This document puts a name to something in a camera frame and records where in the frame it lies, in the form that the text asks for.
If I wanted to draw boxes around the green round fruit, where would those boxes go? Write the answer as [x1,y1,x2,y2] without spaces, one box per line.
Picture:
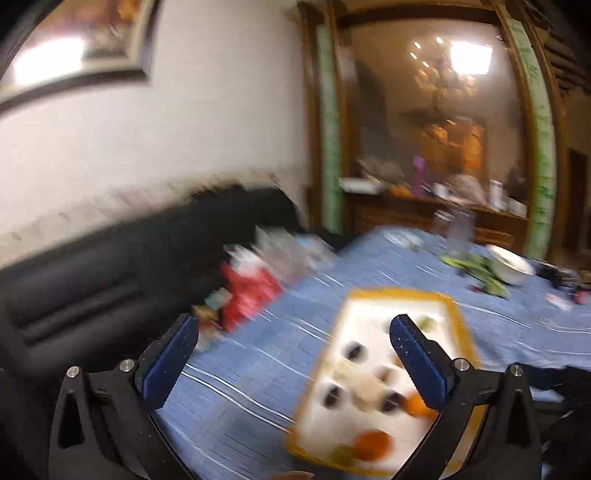
[329,444,356,469]

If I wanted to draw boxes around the dark red plum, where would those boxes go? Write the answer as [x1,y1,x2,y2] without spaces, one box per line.
[380,390,406,414]

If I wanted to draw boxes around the white bowl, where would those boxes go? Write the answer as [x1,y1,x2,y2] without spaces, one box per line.
[486,245,535,286]

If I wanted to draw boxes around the red plastic bag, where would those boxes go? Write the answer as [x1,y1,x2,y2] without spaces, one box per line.
[221,262,283,331]

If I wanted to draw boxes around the blue plaid tablecloth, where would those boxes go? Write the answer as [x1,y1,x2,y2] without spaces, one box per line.
[151,225,591,480]

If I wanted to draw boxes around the framed picture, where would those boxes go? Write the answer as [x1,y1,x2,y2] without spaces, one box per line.
[1,0,160,112]

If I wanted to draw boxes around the wooden sideboard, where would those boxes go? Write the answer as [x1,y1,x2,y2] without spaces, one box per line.
[344,188,532,252]

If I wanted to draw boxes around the green leaves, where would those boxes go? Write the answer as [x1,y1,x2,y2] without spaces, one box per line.
[439,253,509,298]

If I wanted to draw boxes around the green grape fruit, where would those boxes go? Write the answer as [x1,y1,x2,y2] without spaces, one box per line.
[416,316,438,333]

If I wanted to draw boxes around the black sofa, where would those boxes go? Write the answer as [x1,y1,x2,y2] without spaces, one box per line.
[1,187,303,476]

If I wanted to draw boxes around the purple thermos bottle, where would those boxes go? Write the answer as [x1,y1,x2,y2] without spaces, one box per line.
[413,155,426,197]

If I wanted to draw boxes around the glass pitcher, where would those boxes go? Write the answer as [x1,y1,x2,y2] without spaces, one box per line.
[433,206,475,258]

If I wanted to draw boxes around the yellow foam tray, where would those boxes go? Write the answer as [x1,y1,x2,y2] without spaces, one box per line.
[287,287,480,478]

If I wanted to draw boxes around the large orange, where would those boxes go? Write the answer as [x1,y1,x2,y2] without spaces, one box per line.
[353,430,394,462]

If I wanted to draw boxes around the dark purple plum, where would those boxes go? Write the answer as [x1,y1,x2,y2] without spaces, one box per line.
[342,342,369,363]

